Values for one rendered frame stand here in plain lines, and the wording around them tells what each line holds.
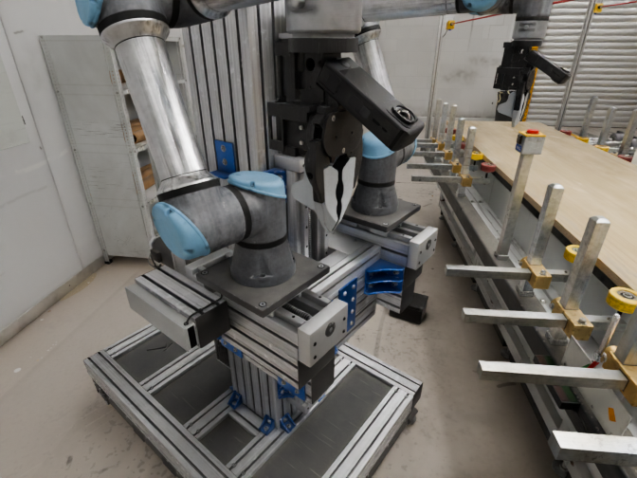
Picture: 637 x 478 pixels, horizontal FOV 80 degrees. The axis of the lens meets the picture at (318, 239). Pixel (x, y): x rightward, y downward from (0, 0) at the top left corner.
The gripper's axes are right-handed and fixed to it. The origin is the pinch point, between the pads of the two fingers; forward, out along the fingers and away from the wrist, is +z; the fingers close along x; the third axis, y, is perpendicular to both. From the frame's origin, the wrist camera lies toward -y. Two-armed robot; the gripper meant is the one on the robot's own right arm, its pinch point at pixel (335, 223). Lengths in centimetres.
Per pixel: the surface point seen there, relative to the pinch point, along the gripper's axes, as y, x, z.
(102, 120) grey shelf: 236, -75, 25
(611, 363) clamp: -37, -59, 46
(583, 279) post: -27, -80, 38
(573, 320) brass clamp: -28, -74, 48
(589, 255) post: -26, -79, 31
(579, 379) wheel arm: -32, -49, 46
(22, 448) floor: 136, 32, 132
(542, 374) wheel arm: -25, -44, 45
